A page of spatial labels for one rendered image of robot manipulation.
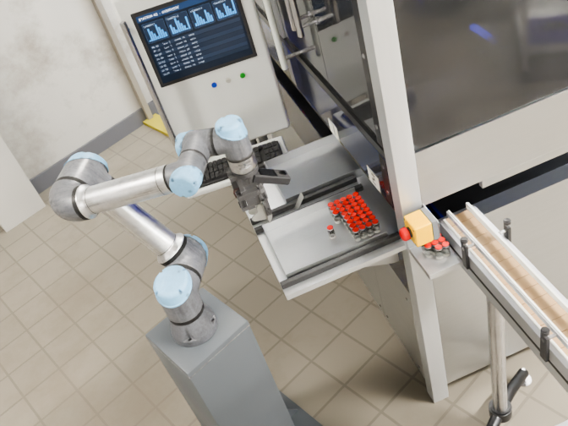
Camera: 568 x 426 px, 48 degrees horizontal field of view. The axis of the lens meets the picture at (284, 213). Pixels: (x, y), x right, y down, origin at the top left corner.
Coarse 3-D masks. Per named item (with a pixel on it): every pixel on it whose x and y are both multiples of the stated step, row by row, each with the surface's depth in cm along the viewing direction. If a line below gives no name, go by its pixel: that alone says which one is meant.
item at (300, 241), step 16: (352, 192) 216; (304, 208) 214; (320, 208) 216; (272, 224) 213; (288, 224) 214; (304, 224) 212; (320, 224) 210; (336, 224) 209; (272, 240) 210; (288, 240) 209; (304, 240) 207; (320, 240) 205; (336, 240) 203; (352, 240) 201; (368, 240) 195; (288, 256) 203; (304, 256) 201; (320, 256) 199; (336, 256) 195; (288, 272) 193
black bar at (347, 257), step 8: (384, 240) 195; (392, 240) 196; (360, 248) 195; (368, 248) 194; (376, 248) 196; (344, 256) 194; (352, 256) 194; (328, 264) 194; (336, 264) 194; (304, 272) 193; (312, 272) 193; (320, 272) 194; (288, 280) 193; (296, 280) 192; (304, 280) 193
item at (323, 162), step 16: (320, 144) 243; (336, 144) 242; (272, 160) 240; (288, 160) 242; (304, 160) 240; (320, 160) 237; (336, 160) 235; (352, 160) 232; (304, 176) 232; (320, 176) 230; (336, 176) 227; (288, 192) 227; (304, 192) 221
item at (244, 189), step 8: (256, 168) 172; (232, 176) 172; (240, 176) 171; (248, 176) 171; (232, 184) 175; (240, 184) 173; (248, 184) 175; (256, 184) 175; (240, 192) 175; (248, 192) 174; (256, 192) 175; (264, 192) 175; (240, 200) 174; (248, 200) 176; (256, 200) 177; (248, 208) 177
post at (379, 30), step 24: (360, 0) 146; (384, 0) 144; (384, 24) 147; (384, 48) 151; (384, 72) 155; (384, 96) 159; (384, 120) 165; (408, 120) 166; (384, 144) 173; (408, 144) 170; (408, 168) 175; (408, 192) 180; (408, 240) 192; (408, 264) 200; (432, 288) 208; (432, 312) 215; (432, 336) 223; (432, 360) 232; (432, 384) 241
